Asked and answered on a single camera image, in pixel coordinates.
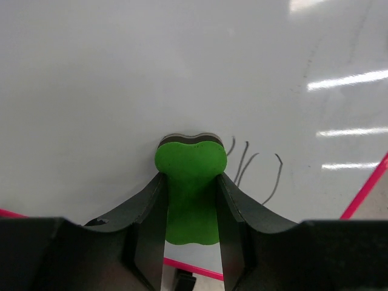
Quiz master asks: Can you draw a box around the green whiteboard eraser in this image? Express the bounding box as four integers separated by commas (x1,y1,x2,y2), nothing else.
155,133,227,246

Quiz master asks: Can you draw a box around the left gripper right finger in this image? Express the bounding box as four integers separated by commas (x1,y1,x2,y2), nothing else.
216,173,296,290

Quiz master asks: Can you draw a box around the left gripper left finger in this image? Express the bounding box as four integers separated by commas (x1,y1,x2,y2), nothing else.
85,173,168,290

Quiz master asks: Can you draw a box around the black whiteboard clip right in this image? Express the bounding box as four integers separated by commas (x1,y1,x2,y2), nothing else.
173,269,196,291

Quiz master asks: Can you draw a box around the pink framed whiteboard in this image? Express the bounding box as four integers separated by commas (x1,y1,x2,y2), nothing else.
0,0,388,281

